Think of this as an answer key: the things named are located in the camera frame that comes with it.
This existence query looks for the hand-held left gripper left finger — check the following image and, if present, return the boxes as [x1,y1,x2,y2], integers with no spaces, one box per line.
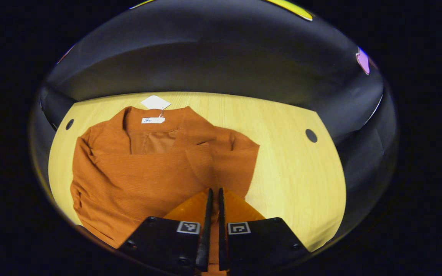
[118,188,214,274]

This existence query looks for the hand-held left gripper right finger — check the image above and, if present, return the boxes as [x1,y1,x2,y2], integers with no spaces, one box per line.
[218,188,310,274]

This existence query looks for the orange button-up jacket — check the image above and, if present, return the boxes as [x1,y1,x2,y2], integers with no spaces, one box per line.
[70,106,261,276]

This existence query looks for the white paper hang tag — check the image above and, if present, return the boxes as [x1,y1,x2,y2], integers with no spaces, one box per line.
[141,95,172,111]

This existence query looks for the black backdrop cloth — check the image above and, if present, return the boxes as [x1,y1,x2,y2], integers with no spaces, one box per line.
[29,0,400,238]

